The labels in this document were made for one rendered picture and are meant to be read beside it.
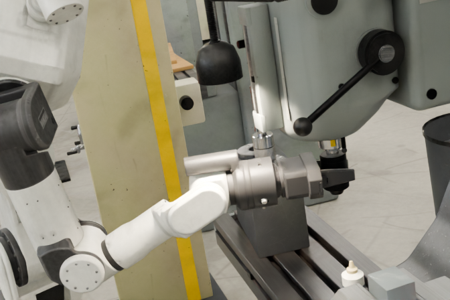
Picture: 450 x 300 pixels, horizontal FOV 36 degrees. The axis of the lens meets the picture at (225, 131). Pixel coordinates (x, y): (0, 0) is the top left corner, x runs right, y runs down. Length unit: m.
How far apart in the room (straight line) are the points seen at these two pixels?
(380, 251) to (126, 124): 1.44
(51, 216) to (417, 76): 0.65
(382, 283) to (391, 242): 2.48
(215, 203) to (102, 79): 1.72
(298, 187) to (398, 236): 2.50
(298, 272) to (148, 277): 1.74
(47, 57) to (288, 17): 0.43
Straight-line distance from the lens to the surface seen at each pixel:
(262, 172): 1.21
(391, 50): 1.10
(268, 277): 1.49
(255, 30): 1.12
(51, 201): 1.22
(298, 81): 1.10
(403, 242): 3.63
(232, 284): 3.42
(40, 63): 1.23
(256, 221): 1.53
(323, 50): 1.09
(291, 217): 1.55
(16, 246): 1.65
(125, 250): 1.26
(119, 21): 2.84
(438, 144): 3.15
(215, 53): 1.06
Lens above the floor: 1.70
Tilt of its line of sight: 17 degrees down
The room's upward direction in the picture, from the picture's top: 9 degrees counter-clockwise
